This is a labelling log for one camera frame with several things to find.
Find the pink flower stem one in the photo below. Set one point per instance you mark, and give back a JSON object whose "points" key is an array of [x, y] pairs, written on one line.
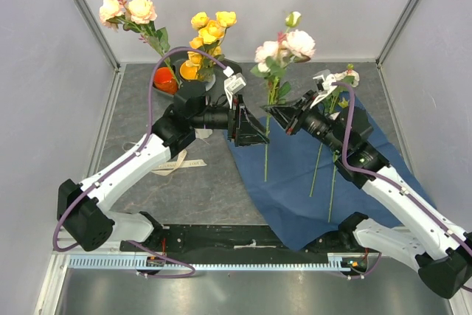
{"points": [[136, 16]]}

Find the cream printed ribbon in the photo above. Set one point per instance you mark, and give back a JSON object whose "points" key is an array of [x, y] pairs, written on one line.
{"points": [[177, 163]]}

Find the orange cup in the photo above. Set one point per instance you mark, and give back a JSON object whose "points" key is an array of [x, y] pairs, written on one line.
{"points": [[164, 80]]}

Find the pale pink flower stem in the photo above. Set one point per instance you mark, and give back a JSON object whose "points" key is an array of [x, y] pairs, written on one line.
{"points": [[343, 103]]}

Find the yellow flower bunch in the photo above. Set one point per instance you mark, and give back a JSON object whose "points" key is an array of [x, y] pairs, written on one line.
{"points": [[210, 34]]}

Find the orange bowl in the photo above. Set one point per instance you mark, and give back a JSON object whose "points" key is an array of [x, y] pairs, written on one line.
{"points": [[189, 71]]}

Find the left aluminium frame post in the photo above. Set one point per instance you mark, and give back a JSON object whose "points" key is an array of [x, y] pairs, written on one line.
{"points": [[94, 26]]}

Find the right aluminium frame post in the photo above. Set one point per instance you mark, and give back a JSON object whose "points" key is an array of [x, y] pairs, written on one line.
{"points": [[398, 28]]}

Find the pink flower stem two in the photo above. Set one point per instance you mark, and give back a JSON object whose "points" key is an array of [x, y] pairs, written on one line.
{"points": [[272, 58]]}

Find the white ribbed vase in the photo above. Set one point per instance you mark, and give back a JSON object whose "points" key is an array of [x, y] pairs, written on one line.
{"points": [[203, 133]]}

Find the aluminium frame post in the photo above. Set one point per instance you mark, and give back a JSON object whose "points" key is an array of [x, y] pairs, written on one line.
{"points": [[398, 28], [94, 26]]}

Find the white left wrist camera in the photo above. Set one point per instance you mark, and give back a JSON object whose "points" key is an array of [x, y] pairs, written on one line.
{"points": [[233, 83]]}

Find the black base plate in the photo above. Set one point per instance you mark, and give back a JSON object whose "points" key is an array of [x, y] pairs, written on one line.
{"points": [[238, 244]]}

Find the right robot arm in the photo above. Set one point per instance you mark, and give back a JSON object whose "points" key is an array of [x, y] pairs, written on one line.
{"points": [[436, 248]]}

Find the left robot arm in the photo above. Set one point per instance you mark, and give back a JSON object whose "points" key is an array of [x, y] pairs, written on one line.
{"points": [[84, 209]]}

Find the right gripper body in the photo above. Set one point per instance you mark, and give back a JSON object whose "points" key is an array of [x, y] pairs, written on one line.
{"points": [[296, 122]]}

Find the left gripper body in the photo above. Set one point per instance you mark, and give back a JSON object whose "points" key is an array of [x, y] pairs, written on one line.
{"points": [[234, 118]]}

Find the white slotted cable duct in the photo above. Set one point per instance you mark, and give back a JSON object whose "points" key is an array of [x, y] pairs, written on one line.
{"points": [[143, 263]]}

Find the blue wrapping paper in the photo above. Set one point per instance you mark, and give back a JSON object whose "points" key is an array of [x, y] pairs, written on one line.
{"points": [[289, 183]]}

